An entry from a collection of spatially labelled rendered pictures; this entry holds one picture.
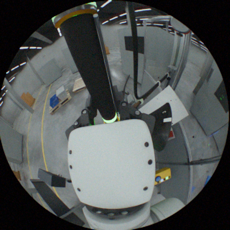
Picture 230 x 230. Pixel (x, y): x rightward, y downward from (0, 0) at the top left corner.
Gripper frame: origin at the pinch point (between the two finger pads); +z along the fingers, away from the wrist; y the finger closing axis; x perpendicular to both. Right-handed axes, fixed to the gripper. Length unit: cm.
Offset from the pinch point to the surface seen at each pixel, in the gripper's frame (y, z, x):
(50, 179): -58, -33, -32
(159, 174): 26, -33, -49
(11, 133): -661, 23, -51
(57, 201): -135, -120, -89
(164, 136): 15.2, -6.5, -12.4
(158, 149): 12.4, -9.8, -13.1
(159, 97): 36, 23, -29
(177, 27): 55, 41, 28
